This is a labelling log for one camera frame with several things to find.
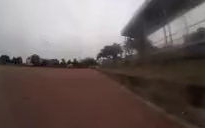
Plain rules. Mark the large dark tree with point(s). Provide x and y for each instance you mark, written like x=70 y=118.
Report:
x=110 y=51

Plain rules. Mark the red running track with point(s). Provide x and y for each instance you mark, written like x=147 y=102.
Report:
x=66 y=100

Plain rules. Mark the row of distant trees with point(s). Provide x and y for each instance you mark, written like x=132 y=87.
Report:
x=40 y=61

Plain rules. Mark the grass strip beside track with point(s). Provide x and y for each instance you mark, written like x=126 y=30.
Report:
x=170 y=83

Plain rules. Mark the grandstand building with roof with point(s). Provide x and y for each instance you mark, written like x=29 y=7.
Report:
x=176 y=30

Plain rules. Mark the grass field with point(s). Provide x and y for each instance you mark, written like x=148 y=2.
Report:
x=10 y=66

